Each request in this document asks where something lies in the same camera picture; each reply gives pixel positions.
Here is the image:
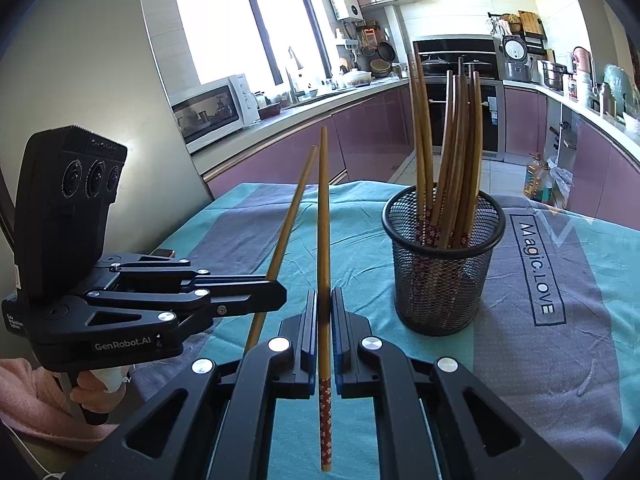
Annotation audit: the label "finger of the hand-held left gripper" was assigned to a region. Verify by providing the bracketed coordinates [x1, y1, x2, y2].
[81, 279, 289, 334]
[95, 253, 271, 292]

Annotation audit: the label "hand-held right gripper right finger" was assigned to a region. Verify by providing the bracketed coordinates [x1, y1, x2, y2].
[330, 287, 583, 480]

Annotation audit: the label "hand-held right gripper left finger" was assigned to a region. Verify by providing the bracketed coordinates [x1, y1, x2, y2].
[65, 287, 321, 480]

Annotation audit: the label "red-patterned wooden chopstick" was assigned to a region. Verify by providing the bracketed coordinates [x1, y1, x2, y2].
[316, 126, 335, 473]
[246, 145, 320, 351]

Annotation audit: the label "black mesh utensil holder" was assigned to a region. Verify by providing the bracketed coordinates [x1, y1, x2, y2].
[381, 185, 507, 337]

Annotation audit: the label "bundle of wooden chopsticks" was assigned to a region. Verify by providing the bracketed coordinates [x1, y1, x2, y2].
[406, 42, 485, 251]

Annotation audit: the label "person's left forearm pink sleeve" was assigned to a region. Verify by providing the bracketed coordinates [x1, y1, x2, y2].
[0, 357, 121, 448]

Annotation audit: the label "person's left hand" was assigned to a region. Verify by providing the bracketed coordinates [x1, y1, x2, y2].
[69, 366, 132, 412]

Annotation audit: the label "white microwave oven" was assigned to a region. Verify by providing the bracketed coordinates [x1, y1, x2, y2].
[171, 74, 261, 155]

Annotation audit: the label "purple base cabinets with sink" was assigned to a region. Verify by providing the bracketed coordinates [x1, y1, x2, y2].
[202, 82, 416, 201]

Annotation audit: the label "teal grey printed cloth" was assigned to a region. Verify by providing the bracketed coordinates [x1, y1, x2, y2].
[125, 180, 636, 480]

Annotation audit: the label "chrome kitchen faucet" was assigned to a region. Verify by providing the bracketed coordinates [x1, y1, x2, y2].
[285, 46, 306, 103]

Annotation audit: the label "kitchen window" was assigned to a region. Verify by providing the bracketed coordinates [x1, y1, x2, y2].
[170, 0, 333, 106]

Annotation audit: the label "black built-in oven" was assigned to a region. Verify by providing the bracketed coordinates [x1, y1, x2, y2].
[415, 79, 505, 153]

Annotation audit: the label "black integrated stove hood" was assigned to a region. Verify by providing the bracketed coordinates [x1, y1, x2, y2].
[414, 37, 501, 81]

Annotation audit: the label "silver rice cooker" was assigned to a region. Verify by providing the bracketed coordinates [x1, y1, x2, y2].
[500, 35, 533, 82]

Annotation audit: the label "stainless steel stock pot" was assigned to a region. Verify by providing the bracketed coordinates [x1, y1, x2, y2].
[539, 60, 568, 88]

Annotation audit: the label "wooden cutting board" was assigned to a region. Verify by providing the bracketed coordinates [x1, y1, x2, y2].
[517, 10, 541, 36]

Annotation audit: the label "teal plastic bag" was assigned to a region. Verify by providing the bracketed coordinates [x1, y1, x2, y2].
[602, 64, 638, 106]

